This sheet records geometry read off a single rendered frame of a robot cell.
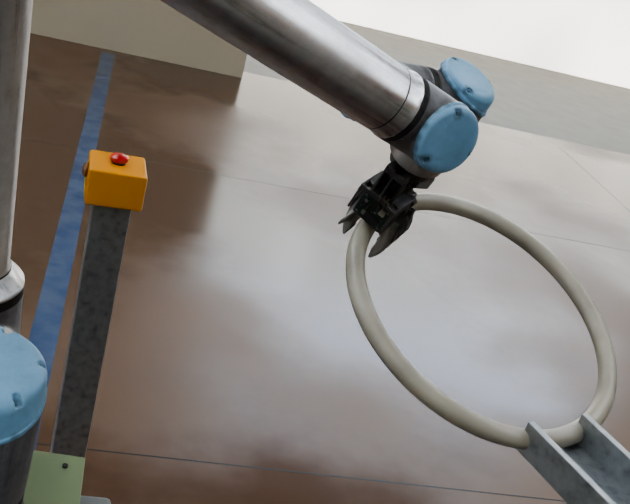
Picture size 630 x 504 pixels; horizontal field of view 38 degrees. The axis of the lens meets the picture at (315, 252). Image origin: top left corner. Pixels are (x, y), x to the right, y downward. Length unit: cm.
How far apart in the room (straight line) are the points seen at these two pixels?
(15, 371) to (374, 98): 51
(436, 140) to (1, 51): 50
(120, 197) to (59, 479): 76
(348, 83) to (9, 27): 37
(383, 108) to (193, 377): 229
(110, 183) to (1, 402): 96
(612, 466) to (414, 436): 196
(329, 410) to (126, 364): 73
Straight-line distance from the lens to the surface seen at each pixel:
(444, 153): 111
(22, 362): 108
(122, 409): 304
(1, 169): 111
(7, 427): 105
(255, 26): 97
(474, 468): 327
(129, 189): 193
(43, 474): 135
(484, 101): 129
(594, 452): 141
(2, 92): 107
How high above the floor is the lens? 180
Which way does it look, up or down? 24 degrees down
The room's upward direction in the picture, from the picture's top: 16 degrees clockwise
